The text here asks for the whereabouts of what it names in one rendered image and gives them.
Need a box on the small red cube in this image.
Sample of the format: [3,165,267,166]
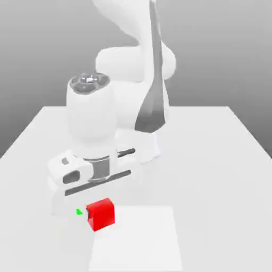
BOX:
[86,197,116,233]

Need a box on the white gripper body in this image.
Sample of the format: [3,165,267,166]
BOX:
[50,167,139,216]

